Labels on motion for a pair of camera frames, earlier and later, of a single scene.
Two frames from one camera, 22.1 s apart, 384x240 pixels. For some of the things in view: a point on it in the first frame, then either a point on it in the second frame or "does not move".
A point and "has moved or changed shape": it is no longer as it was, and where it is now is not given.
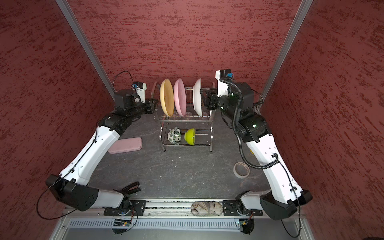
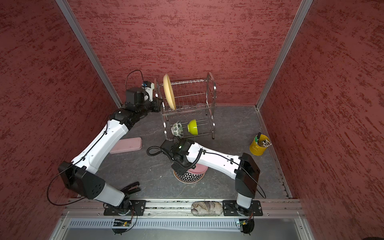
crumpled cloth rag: x=206 y=208 does not move
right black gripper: x=211 y=101 → x=181 y=171
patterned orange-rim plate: x=197 y=97 → x=188 y=177
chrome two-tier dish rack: x=202 y=125 has moved or changed shape
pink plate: x=180 y=97 → x=199 y=168
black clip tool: x=131 y=189 does not move
